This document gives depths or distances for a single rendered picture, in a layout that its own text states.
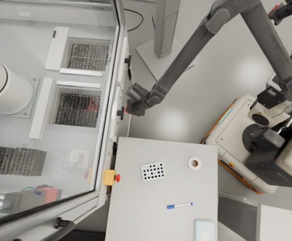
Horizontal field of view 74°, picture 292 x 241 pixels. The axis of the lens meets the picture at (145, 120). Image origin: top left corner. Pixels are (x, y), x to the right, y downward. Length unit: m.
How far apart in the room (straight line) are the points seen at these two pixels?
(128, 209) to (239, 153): 1.04
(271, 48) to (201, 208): 0.83
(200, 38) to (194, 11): 1.99
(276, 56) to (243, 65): 1.66
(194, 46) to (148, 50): 1.56
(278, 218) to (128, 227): 0.79
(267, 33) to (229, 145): 1.16
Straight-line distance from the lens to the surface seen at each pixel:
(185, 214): 1.17
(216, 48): 2.44
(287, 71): 0.82
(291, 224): 1.38
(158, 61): 2.19
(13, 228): 0.42
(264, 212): 1.31
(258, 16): 0.72
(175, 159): 1.15
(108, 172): 1.00
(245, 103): 1.92
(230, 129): 1.79
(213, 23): 0.68
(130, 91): 0.85
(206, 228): 1.16
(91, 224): 2.01
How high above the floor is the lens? 1.89
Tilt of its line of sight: 75 degrees down
